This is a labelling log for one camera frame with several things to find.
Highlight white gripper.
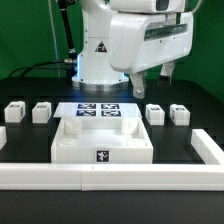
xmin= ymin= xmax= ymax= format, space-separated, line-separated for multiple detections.
xmin=108 ymin=12 xmax=193 ymax=99

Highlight white square table top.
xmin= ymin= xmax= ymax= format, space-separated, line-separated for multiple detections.
xmin=51 ymin=117 xmax=153 ymax=164

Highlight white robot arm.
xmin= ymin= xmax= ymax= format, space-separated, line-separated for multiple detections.
xmin=72 ymin=0 xmax=194 ymax=99

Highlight white marker sheet with tags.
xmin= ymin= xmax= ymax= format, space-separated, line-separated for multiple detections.
xmin=54 ymin=102 xmax=141 ymax=118

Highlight white U-shaped obstacle fence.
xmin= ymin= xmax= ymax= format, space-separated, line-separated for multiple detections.
xmin=0 ymin=129 xmax=224 ymax=191

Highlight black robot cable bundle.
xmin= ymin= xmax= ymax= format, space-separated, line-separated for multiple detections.
xmin=7 ymin=0 xmax=78 ymax=78

